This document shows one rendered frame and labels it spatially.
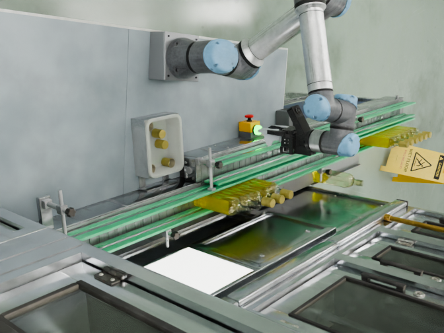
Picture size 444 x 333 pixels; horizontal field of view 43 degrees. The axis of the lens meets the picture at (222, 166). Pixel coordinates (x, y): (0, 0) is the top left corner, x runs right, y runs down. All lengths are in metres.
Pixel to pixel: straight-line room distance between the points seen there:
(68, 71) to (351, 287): 1.16
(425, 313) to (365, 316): 0.18
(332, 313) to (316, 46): 0.79
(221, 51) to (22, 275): 1.10
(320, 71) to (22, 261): 0.99
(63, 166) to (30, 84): 0.29
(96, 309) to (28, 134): 0.96
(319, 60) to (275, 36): 0.32
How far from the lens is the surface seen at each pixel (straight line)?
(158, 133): 2.11
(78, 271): 1.17
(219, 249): 2.04
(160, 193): 2.09
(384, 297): 1.84
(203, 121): 2.36
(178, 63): 2.05
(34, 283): 1.16
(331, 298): 1.81
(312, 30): 1.74
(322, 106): 1.65
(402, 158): 5.46
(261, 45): 2.01
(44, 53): 1.89
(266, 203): 2.11
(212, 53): 1.94
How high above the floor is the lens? 2.39
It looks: 41 degrees down
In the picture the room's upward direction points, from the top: 101 degrees clockwise
